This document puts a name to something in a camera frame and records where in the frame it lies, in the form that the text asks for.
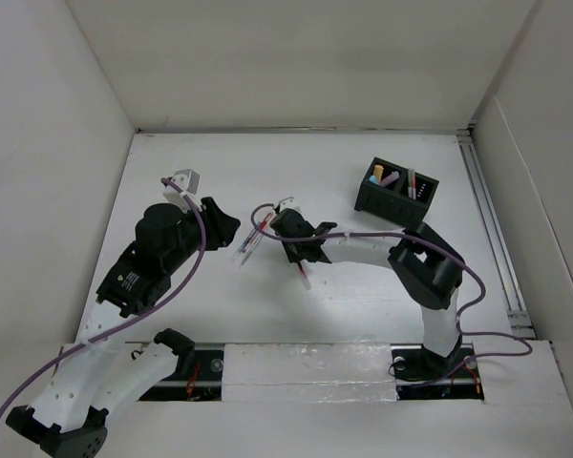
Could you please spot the teal blue pen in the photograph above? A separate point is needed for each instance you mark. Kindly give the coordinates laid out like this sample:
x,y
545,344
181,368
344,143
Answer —
x,y
244,244

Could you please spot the orange highlighter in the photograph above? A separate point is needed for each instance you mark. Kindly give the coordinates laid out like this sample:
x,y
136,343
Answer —
x,y
378,171

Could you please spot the dark blue clear pen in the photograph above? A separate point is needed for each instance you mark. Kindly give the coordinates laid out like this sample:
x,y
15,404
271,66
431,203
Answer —
x,y
249,250

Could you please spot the red grip gel pen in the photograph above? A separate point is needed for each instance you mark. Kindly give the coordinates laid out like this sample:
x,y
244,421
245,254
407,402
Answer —
x,y
261,227

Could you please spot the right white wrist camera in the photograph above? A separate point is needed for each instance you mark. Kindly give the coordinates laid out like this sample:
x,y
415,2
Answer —
x,y
286,208

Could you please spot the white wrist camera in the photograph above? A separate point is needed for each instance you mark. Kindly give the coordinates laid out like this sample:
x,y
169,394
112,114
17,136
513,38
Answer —
x,y
286,208
182,183

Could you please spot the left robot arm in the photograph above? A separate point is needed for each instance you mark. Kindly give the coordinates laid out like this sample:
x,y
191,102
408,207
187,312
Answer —
x,y
70,417

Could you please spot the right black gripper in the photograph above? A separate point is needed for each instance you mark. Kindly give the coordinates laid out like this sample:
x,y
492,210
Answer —
x,y
293,256

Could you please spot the purple highlighter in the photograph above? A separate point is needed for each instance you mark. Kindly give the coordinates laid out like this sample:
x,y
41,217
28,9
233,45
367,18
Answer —
x,y
390,179

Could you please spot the black pen holder box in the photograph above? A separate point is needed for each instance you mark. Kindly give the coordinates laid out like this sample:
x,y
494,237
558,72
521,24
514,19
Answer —
x,y
392,203

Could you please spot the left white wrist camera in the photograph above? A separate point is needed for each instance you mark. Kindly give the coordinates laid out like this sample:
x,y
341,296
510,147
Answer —
x,y
182,183

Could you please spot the bright red clear pen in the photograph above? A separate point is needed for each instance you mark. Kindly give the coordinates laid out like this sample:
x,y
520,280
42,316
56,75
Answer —
x,y
304,276

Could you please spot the green clear pen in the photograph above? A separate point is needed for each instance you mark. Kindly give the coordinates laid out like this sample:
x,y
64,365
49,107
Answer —
x,y
410,181

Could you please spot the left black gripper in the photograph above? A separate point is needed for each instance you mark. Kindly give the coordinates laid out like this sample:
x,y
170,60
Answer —
x,y
220,226

